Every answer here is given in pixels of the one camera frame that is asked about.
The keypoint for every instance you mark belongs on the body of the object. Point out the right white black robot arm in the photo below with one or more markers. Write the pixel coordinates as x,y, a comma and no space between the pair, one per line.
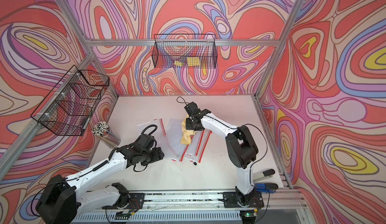
241,147

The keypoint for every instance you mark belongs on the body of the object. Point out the clear mesh document bag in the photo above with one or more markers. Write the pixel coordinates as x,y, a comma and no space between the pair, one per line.
174,149
202,144
154,128
193,150

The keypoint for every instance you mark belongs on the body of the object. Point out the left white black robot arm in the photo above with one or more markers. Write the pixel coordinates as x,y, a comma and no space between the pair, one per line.
65,198

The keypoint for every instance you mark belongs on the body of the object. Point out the yellow sticky note pad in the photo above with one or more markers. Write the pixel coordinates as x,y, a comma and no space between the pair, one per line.
193,61

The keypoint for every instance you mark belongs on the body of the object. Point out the yellow microfiber cloth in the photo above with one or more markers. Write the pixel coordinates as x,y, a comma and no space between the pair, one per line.
187,134

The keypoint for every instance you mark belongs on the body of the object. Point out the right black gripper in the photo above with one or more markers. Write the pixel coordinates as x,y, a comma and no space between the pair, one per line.
188,126

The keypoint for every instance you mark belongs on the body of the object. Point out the blue black handled tool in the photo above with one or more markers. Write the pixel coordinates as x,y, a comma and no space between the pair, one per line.
262,181

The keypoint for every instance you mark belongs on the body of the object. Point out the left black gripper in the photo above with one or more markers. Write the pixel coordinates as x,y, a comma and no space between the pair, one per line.
158,155

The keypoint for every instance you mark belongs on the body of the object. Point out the black wire basket left wall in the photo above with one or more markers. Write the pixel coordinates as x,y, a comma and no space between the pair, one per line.
67,109

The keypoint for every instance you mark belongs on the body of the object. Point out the aluminium front rail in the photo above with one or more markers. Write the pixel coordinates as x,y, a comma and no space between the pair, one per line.
208,200

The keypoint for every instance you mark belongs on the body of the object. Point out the black wire basket wall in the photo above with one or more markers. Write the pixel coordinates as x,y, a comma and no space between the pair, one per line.
67,109
172,50

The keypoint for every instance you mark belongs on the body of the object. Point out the black wire basket back wall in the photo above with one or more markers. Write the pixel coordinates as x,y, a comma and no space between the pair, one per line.
172,50

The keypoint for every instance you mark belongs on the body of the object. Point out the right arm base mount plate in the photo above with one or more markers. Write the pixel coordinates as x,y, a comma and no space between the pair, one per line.
238,200

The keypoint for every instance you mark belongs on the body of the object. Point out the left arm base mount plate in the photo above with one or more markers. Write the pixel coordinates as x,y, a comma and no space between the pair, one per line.
134,203

